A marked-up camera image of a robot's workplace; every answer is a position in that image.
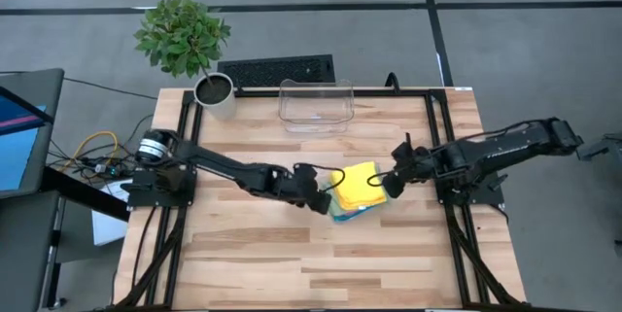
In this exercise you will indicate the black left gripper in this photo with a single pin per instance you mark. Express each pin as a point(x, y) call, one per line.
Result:
point(306, 185)

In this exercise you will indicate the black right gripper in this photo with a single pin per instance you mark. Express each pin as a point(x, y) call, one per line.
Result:
point(413, 163)

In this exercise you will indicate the yellow microfiber towel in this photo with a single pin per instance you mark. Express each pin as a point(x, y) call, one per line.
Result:
point(357, 183)

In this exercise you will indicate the blue microfiber towel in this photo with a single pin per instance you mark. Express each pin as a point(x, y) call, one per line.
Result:
point(347, 218)

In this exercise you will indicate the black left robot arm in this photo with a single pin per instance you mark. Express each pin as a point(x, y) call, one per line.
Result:
point(228, 168)

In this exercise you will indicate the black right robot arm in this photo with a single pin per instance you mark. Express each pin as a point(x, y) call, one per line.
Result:
point(510, 144)

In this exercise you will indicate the clear plastic bin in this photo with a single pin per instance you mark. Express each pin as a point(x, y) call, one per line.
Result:
point(316, 108)

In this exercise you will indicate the black keyboard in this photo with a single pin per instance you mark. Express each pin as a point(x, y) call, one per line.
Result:
point(272, 71)

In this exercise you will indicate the white plant pot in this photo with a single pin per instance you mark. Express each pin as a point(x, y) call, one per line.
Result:
point(221, 105)

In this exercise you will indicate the green leafy plant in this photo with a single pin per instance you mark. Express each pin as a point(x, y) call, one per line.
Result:
point(180, 35)

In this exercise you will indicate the black floor stand base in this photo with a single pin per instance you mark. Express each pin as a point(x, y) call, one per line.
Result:
point(605, 149)

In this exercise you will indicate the white paper sheet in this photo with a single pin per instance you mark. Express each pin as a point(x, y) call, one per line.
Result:
point(109, 227)

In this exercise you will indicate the dark grey side desk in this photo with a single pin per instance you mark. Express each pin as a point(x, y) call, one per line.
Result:
point(14, 224)

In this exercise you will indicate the laptop with blue screen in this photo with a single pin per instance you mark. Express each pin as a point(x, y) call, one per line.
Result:
point(29, 88)

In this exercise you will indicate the black aluminium table frame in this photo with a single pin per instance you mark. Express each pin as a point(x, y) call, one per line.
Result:
point(413, 93)

